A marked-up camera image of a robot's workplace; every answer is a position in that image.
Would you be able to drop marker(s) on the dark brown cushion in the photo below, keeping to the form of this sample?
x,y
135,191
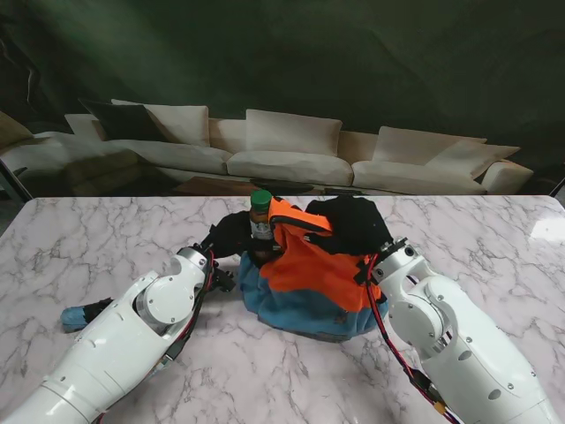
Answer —
x,y
123,123

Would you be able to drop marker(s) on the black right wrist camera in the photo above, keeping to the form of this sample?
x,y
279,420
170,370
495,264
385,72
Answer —
x,y
364,270

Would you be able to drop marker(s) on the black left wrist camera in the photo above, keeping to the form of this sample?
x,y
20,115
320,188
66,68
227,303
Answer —
x,y
223,280

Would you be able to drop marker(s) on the cream sofa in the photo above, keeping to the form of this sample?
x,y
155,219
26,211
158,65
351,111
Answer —
x,y
287,165

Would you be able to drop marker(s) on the orange and blue backpack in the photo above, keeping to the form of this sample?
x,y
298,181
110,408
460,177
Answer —
x,y
309,274

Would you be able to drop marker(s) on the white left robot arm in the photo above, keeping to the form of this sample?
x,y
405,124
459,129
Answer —
x,y
110,344

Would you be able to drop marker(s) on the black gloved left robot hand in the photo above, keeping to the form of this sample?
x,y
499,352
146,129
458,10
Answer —
x,y
231,234

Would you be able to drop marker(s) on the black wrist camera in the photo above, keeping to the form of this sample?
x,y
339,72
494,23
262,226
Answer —
x,y
223,280
364,270

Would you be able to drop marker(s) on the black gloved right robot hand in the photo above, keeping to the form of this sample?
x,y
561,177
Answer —
x,y
357,225

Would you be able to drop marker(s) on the black stand leg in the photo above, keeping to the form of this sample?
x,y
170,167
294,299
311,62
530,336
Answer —
x,y
16,180
558,185

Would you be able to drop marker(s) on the brown bottle with green cap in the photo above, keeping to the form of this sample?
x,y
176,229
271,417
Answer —
x,y
260,221

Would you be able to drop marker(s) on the tan armchair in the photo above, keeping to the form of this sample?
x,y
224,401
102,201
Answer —
x,y
11,130

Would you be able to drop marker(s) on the cream sofa cushion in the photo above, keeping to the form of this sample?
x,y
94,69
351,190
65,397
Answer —
x,y
476,156
79,123
415,146
291,132
181,123

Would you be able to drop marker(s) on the brown coffee table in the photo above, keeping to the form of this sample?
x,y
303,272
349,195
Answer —
x,y
207,185

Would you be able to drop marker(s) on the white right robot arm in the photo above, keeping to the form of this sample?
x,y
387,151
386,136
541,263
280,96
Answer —
x,y
463,344

